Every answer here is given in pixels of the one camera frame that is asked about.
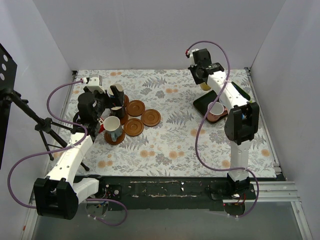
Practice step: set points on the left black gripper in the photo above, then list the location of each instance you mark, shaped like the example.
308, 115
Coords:
109, 101

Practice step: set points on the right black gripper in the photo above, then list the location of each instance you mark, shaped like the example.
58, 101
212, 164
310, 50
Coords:
199, 72

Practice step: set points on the black mug white inside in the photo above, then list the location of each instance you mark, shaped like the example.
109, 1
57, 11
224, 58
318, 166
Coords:
119, 114

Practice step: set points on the cream mug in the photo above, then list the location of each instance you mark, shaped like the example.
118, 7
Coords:
204, 86

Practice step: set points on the green mug back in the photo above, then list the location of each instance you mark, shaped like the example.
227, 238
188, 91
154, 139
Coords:
113, 127

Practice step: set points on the dark wooden coaster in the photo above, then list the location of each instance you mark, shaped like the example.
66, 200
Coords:
108, 138

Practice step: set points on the blue mug white inside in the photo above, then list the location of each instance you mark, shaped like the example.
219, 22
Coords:
121, 94

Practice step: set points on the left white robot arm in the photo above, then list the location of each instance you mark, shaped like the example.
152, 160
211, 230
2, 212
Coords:
57, 195

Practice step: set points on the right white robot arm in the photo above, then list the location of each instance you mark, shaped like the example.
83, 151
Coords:
242, 120

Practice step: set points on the red toy brick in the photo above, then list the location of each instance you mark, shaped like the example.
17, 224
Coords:
101, 124

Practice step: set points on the black tray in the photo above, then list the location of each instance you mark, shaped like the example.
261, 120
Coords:
202, 103

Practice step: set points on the pink floral mug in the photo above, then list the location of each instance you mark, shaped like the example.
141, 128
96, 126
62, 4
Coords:
217, 112

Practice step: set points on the black tripod stand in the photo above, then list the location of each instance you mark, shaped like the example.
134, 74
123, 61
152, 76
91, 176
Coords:
43, 125

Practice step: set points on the black perforated panel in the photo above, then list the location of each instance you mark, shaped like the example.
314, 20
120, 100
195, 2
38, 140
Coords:
8, 70

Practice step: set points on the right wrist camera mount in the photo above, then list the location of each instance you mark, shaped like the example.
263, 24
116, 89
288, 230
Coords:
190, 56

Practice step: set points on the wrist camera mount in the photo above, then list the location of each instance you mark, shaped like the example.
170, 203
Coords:
94, 83
190, 56

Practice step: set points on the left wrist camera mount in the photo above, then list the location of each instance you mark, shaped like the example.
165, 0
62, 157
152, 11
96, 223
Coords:
94, 83

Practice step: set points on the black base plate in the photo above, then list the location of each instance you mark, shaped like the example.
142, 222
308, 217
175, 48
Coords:
169, 193

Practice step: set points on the aluminium frame rail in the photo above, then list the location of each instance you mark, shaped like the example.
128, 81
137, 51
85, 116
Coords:
276, 215

